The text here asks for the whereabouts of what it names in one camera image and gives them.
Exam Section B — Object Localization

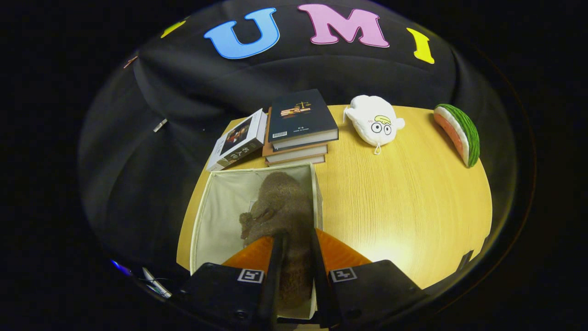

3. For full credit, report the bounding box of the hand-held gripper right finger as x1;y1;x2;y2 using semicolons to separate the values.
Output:
309;227;422;330

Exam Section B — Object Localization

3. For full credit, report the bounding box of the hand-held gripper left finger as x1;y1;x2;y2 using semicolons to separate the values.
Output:
178;231;288;331

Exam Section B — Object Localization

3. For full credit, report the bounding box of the grey fabric storage box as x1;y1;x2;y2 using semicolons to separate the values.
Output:
189;163;324;320

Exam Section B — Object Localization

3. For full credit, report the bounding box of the white-edged screen device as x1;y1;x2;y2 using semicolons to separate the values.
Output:
141;266;173;300

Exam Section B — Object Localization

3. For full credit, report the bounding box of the black backdrop cloth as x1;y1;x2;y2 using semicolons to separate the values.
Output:
78;0;520;279

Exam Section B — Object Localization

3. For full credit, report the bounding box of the brown hardcover book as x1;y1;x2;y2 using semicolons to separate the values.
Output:
266;154;327;167
261;108;329;164

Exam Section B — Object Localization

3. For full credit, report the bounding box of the white portrait cover book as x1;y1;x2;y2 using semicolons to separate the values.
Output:
206;108;268;172

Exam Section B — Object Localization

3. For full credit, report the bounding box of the white plush toy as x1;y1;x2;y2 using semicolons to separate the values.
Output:
343;94;406;155

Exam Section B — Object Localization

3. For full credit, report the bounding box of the watermelon slice plush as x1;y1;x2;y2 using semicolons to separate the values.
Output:
433;103;481;168

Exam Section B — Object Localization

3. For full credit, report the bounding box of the dark blue book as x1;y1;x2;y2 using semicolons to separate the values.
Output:
267;88;340;150

